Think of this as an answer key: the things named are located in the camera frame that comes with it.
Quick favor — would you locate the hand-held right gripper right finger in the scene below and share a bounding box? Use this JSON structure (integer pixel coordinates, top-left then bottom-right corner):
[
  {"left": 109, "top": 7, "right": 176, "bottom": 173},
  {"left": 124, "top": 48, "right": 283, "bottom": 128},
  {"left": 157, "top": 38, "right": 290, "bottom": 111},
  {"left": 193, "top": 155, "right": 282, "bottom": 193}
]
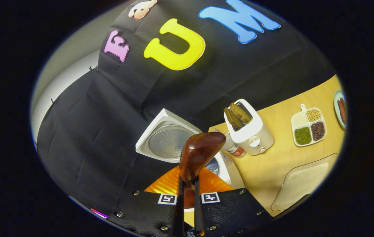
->
[{"left": 193, "top": 168, "right": 274, "bottom": 237}]

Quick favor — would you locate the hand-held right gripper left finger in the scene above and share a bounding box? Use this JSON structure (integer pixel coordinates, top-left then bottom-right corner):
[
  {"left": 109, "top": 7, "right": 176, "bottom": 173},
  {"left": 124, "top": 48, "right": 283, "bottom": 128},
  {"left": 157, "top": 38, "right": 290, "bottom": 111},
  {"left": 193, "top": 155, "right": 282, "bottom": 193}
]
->
[{"left": 108, "top": 166, "right": 185, "bottom": 237}]

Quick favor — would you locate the brown wooden spoon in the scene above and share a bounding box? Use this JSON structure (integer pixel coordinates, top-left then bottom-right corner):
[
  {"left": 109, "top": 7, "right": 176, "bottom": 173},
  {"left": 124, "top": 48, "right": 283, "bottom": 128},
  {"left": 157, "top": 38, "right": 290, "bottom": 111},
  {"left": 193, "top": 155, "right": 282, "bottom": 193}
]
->
[{"left": 179, "top": 132, "right": 227, "bottom": 208}]

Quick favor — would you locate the white rice cooker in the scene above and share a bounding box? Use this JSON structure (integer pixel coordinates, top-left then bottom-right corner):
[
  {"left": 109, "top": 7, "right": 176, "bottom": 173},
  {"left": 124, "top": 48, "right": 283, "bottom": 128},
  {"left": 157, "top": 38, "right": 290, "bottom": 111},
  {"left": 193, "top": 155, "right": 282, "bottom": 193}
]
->
[{"left": 135, "top": 108, "right": 245, "bottom": 191}]

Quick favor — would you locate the white rice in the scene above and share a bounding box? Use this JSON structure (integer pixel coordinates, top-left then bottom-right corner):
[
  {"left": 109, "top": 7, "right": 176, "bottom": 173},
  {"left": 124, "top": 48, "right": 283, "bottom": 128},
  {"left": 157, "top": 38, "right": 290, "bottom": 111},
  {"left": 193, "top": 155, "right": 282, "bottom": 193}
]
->
[{"left": 281, "top": 162, "right": 330, "bottom": 206}]

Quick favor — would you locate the clear plastic bottle red label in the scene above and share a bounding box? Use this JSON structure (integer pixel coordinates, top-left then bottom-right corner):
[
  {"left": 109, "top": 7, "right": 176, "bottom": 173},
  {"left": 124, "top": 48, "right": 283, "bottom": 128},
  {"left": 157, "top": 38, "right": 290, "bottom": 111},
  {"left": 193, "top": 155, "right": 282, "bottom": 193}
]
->
[{"left": 212, "top": 128, "right": 246, "bottom": 158}]

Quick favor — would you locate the clear glass dish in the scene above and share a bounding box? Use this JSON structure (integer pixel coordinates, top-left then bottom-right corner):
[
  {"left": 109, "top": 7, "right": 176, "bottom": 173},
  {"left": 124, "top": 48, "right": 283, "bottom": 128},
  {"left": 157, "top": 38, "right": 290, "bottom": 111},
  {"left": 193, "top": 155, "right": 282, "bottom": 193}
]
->
[{"left": 270, "top": 153, "right": 339, "bottom": 211}]

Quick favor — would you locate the white toaster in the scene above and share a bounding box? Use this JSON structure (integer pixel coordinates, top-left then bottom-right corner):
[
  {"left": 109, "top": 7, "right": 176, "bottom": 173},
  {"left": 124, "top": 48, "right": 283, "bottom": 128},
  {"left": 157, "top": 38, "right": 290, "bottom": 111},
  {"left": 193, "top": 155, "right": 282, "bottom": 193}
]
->
[{"left": 223, "top": 99, "right": 275, "bottom": 156}]

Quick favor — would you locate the brown bread slice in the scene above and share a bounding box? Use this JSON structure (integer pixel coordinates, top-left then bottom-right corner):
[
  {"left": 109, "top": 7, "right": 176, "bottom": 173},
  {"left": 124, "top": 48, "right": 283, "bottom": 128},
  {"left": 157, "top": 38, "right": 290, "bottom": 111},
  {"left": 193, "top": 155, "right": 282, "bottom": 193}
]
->
[
  {"left": 224, "top": 107, "right": 243, "bottom": 130},
  {"left": 229, "top": 102, "right": 252, "bottom": 124}
]

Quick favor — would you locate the white divided bean dish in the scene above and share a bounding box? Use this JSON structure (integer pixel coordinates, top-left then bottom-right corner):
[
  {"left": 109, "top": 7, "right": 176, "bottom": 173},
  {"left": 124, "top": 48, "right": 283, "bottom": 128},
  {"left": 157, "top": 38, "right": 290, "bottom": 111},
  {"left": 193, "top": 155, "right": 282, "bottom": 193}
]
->
[{"left": 291, "top": 104, "right": 327, "bottom": 147}]

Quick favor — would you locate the pale green plate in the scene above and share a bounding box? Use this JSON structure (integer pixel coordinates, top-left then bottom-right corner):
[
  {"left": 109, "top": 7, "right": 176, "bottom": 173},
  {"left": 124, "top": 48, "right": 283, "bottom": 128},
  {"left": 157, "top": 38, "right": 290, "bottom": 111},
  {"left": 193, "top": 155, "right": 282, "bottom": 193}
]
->
[{"left": 333, "top": 90, "right": 347, "bottom": 129}]

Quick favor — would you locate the red meat slice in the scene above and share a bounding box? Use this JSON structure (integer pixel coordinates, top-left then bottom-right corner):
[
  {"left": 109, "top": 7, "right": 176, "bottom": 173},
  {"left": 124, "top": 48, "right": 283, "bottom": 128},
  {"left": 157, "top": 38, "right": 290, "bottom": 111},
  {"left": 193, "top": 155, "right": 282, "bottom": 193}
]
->
[{"left": 337, "top": 98, "right": 347, "bottom": 125}]

